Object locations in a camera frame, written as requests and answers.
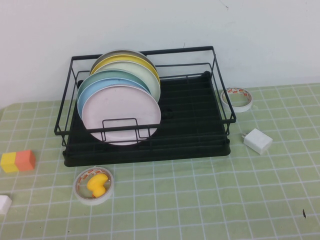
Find yellow cube block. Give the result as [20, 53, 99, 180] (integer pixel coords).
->
[0, 152, 18, 174]

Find pink round plate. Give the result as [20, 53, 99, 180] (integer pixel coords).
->
[81, 85, 162, 147]

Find orange cube block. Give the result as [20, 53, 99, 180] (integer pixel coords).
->
[14, 149, 36, 172]

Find yellow rubber duck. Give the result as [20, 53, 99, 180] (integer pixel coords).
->
[86, 174, 109, 198]

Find yellow round plate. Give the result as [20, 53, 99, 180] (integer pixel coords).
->
[89, 54, 161, 78]

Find white tape roll orange print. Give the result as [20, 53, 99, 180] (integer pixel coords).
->
[219, 87, 255, 113]
[73, 166, 115, 206]

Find light blue round plate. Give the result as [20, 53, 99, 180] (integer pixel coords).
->
[76, 77, 151, 121]

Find black plastic drip tray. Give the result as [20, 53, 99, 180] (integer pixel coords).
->
[62, 71, 232, 168]

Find white usb charger plug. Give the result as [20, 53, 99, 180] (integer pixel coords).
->
[240, 128, 273, 155]

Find white block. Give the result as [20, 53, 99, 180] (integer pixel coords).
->
[0, 194, 13, 215]

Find grey beige round plate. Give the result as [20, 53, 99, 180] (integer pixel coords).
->
[89, 48, 157, 72]

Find black wire dish rack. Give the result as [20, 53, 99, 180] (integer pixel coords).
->
[53, 45, 237, 154]

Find green checked tablecloth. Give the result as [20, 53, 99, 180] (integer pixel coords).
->
[0, 82, 320, 240]

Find teal green round plate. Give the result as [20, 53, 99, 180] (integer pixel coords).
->
[76, 69, 152, 97]

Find pale green round plate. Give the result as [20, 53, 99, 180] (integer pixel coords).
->
[89, 60, 161, 106]

